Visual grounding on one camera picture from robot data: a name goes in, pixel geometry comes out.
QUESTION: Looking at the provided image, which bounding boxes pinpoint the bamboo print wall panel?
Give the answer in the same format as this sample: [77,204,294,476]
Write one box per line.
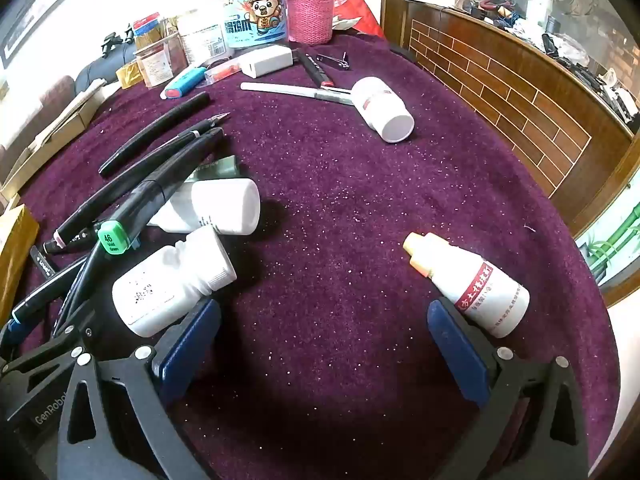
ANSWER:
[575,205,640,281]

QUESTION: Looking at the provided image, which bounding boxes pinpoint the black gel pen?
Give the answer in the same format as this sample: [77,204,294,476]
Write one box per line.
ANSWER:
[120,111,232,181]

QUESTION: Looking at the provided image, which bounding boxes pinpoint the white and silver pen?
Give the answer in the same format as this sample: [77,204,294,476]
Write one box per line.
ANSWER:
[240,81,357,107]

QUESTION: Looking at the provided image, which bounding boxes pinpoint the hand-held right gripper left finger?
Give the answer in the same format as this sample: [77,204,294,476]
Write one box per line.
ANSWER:
[57,298,223,480]

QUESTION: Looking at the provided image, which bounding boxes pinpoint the clear plastic container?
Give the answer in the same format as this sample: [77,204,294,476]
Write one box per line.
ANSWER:
[134,32,190,88]

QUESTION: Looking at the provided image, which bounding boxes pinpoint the pink knit sleeved bottle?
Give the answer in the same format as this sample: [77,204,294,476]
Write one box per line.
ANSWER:
[285,0,335,46]

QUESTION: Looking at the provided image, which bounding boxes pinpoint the red lighter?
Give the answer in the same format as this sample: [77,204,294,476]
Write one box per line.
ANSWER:
[204,57,246,85]

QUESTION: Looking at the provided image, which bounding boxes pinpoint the white plastic bottle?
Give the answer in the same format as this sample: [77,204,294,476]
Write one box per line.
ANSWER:
[111,225,237,338]
[147,178,262,236]

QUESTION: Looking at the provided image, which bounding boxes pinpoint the black marker green cap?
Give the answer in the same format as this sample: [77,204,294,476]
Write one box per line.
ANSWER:
[97,127,225,256]

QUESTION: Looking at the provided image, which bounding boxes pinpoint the purple tablecloth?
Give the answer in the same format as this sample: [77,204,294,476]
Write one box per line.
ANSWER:
[15,30,621,480]

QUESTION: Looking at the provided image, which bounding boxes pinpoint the golden gift box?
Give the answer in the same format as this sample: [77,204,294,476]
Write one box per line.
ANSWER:
[0,202,41,326]

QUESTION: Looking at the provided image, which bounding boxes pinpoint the black marker teal cap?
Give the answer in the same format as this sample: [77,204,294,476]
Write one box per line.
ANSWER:
[10,255,88,326]

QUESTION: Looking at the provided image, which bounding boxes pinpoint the black marker white print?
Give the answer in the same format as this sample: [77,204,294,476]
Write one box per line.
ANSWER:
[29,245,57,280]

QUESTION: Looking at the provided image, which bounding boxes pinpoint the wide white bottle red label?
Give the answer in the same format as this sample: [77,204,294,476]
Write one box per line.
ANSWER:
[350,76,416,143]

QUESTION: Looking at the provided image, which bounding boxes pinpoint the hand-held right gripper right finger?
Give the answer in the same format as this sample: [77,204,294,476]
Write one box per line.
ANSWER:
[426,298,591,480]

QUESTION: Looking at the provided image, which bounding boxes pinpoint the green lighter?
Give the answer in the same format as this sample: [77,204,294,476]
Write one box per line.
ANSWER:
[186,155,240,183]

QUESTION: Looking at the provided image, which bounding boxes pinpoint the white jar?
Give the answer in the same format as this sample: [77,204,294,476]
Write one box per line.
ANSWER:
[176,7,233,67]

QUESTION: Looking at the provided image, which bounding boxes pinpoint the colourful tape roll stack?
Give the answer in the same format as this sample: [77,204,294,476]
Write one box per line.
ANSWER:
[131,11,176,47]

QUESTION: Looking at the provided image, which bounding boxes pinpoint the nail clipper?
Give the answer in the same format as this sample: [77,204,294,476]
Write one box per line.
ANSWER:
[316,51,352,71]

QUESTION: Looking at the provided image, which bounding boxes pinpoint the red bag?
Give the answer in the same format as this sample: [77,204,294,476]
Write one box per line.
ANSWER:
[332,0,386,40]

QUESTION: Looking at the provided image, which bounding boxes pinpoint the wooden counter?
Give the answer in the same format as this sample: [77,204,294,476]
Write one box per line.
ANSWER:
[382,0,636,233]

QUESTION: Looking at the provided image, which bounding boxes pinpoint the black marker pink cap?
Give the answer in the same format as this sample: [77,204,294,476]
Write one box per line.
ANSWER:
[41,160,166,257]

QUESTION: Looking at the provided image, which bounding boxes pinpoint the blue cartoon snack jar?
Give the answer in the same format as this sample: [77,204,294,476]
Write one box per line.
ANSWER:
[220,0,288,51]

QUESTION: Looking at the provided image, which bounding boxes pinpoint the pile of assorted clutter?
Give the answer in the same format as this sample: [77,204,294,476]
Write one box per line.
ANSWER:
[460,0,640,126]

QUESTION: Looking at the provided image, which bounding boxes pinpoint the white bottle orange cap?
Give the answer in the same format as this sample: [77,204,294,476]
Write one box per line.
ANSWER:
[402,231,531,339]

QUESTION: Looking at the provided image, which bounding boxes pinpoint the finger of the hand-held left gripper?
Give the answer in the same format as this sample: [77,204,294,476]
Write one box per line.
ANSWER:
[0,320,96,441]

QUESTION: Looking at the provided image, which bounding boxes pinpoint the blue and white lighter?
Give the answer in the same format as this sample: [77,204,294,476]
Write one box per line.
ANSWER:
[160,66,208,101]

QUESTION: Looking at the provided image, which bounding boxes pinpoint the black marker red cap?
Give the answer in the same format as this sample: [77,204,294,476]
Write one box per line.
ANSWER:
[295,47,335,88]

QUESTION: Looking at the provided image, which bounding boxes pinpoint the white charger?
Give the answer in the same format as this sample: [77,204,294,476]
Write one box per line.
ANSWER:
[238,44,294,79]

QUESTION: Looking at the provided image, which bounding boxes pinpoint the cardboard box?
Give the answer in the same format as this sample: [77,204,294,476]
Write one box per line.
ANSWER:
[0,77,108,201]

